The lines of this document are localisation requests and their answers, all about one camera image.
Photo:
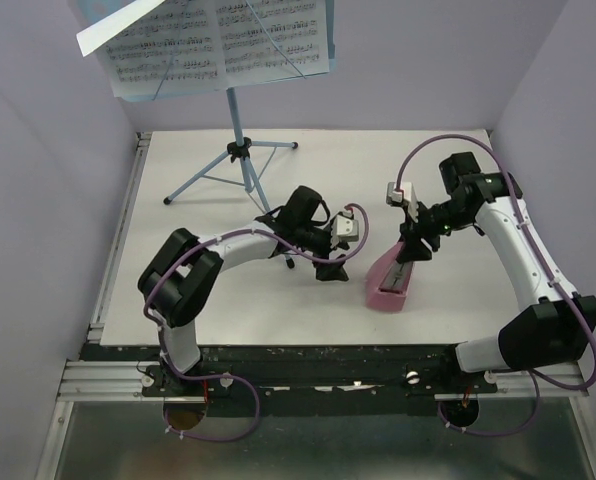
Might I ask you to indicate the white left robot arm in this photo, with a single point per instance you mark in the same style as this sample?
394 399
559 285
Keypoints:
177 283

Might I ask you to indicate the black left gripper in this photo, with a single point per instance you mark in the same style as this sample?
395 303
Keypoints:
330 272

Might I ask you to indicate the sheet music pages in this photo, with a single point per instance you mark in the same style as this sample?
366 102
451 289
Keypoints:
213 45

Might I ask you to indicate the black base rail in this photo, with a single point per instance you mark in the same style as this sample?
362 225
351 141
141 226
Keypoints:
299 381

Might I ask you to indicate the pink metronome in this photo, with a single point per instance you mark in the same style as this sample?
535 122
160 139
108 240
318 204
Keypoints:
387 282

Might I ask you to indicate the aluminium frame rail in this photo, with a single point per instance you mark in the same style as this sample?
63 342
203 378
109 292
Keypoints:
63 408

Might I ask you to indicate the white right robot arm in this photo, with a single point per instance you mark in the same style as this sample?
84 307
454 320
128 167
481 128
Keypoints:
554 319

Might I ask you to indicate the blue music stand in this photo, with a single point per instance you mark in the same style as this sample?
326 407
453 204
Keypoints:
238 125

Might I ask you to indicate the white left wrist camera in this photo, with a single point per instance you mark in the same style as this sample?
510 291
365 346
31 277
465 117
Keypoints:
344 228

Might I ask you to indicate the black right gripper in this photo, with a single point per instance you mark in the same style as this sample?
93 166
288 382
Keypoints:
411 232

